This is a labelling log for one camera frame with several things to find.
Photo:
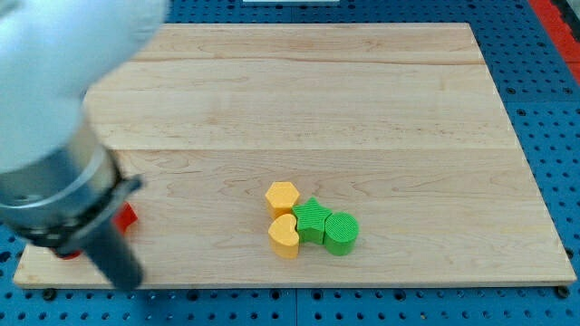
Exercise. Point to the yellow hexagon block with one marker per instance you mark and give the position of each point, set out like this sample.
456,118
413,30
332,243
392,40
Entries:
280,198

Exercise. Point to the red star block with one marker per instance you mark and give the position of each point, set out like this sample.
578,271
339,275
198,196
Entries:
124,218

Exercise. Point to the red strip at corner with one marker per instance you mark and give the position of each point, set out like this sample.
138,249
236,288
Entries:
563,30

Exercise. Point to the green cylinder block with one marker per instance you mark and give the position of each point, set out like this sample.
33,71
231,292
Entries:
340,233

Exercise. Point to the red circle block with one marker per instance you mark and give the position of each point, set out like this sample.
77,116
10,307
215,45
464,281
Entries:
66,256

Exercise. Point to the green star block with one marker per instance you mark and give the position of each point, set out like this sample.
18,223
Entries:
311,217

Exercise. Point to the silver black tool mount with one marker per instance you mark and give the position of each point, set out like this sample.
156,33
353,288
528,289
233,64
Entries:
67,199

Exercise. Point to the yellow heart block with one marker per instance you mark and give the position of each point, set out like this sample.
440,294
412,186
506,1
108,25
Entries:
283,238

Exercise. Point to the wooden board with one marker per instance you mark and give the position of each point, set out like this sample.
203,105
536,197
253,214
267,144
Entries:
398,125

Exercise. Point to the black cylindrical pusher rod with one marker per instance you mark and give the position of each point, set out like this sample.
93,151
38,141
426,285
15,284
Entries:
106,246

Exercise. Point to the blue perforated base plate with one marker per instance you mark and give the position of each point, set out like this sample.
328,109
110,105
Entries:
542,99

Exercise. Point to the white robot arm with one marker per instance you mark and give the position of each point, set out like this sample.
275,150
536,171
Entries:
52,52

